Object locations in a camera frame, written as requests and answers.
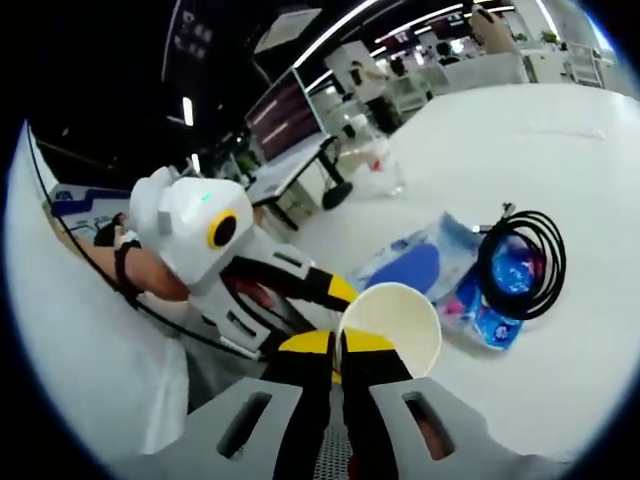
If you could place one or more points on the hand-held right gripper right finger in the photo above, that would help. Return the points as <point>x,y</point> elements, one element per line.
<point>375,410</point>

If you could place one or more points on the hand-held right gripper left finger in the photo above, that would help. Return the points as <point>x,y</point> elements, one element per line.
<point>300,400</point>

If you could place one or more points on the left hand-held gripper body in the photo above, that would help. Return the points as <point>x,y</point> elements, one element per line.
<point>190,225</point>

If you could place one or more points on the white printed paper cup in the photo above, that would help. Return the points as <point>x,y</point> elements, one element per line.
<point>395,310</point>

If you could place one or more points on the clear plastic bag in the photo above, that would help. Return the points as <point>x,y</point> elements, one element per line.
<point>415,260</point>

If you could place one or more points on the clear plastic water bottle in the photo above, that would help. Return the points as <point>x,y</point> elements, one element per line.
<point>387,172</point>

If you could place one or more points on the blue pink tissue packet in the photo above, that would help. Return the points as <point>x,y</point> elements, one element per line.
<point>492,327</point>

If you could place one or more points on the person's left hand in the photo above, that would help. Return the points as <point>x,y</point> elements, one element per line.
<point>157,280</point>

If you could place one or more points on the black wristband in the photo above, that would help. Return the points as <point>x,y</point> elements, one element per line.
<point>121,270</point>

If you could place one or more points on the blue white display board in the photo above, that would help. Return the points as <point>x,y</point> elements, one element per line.
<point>85,205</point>

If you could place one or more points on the white standing desk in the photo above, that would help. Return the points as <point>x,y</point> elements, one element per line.
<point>285,172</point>

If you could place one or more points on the white tube lamp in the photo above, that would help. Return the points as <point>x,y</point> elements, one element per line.
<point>187,110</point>

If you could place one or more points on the computer monitor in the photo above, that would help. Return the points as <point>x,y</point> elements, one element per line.
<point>280,115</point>

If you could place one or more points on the white table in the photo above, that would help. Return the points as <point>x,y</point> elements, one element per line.
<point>550,400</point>

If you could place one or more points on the ceiling air conditioner vent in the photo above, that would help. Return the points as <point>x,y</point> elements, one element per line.
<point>287,30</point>

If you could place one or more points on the green potted plant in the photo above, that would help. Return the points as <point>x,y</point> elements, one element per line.
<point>550,36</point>

